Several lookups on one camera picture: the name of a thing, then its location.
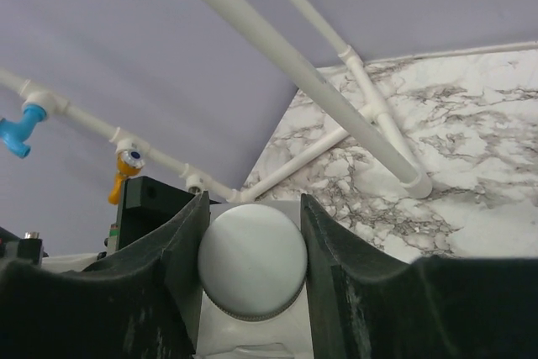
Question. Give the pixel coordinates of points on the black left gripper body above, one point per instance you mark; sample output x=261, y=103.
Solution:
x=151, y=216

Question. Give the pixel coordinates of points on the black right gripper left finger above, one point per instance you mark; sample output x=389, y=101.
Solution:
x=143, y=301

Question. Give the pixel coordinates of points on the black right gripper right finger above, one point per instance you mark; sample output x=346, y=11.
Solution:
x=363, y=303

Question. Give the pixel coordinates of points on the clear bottle yellow label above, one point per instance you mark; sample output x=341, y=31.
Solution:
x=286, y=335

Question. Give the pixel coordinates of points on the white bottle cap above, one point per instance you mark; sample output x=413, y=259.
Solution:
x=252, y=262

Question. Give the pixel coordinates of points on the yellow plastic faucet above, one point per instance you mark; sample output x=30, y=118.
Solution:
x=129, y=163

